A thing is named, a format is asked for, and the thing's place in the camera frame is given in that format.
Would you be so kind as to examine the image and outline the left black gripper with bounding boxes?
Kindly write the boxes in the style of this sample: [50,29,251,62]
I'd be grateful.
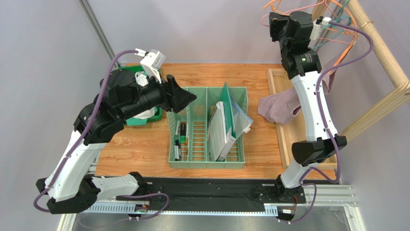
[118,69,197,122]

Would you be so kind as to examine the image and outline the green tank top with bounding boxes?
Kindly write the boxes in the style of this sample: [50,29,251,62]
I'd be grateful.
[126,107,162,126]

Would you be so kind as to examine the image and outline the teal plastic hanger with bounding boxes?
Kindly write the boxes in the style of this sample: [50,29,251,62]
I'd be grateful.
[312,0,353,51]

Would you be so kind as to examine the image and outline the pink wire hanger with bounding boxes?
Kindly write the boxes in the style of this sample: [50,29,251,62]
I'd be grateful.
[260,0,353,44]

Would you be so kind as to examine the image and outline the orange clothes hanger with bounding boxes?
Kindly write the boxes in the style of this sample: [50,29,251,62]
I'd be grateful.
[261,0,357,44]

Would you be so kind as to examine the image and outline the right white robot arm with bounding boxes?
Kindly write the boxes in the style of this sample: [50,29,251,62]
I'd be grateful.
[269,11,347,202]

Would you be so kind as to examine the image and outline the mauve tank top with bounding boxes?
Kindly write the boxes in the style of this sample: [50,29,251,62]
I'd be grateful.
[257,70,336,124]

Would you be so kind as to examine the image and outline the green plastic tray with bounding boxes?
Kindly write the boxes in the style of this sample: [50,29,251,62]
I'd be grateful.
[119,65,162,126]

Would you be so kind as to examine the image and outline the black marker green cap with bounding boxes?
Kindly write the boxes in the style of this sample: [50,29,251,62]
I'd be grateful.
[179,122,187,143]

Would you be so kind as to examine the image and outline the mint green file organizer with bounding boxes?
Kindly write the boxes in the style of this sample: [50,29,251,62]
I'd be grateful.
[167,87,248,169]

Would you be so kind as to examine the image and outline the white pen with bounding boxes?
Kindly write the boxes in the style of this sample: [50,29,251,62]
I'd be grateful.
[174,120,181,161]

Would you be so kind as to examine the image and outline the clear zip pouch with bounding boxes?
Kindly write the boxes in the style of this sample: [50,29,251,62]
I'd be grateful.
[230,96,254,138]

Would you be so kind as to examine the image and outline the wooden clothes rack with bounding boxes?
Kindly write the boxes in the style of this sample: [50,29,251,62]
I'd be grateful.
[276,0,410,168]

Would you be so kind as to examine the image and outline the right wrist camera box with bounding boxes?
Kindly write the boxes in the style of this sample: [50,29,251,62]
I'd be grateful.
[309,16,331,40]

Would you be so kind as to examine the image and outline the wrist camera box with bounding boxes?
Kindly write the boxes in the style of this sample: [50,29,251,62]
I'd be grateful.
[135,49,166,84]
[309,16,331,40]

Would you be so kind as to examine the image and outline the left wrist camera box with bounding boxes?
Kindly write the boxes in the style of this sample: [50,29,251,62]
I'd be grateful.
[135,49,166,84]

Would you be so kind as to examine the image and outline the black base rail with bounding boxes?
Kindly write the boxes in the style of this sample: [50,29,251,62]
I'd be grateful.
[73,177,353,225]

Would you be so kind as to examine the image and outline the aluminium frame post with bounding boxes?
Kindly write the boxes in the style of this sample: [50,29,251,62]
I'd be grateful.
[78,0,115,60]

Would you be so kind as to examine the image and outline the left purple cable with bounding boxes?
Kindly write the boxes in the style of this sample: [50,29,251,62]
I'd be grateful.
[33,49,139,213]

